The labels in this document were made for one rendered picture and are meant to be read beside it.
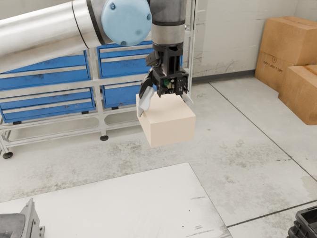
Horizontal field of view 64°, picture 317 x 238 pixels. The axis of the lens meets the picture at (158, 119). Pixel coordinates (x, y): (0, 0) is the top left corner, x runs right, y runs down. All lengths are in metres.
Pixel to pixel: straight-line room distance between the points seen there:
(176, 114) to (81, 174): 1.58
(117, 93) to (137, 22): 1.86
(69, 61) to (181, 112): 1.54
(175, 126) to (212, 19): 2.72
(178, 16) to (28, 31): 0.29
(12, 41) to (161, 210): 0.73
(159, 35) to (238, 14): 2.92
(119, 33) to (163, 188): 0.74
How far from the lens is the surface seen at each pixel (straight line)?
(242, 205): 1.96
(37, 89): 2.17
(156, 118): 0.64
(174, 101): 0.71
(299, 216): 1.23
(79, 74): 2.15
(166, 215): 0.96
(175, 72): 0.60
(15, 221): 0.84
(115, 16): 0.40
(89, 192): 1.06
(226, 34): 3.45
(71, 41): 0.43
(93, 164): 2.22
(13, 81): 2.21
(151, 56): 0.66
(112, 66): 2.15
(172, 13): 0.56
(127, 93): 2.27
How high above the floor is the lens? 1.47
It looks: 33 degrees down
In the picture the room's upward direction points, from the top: straight up
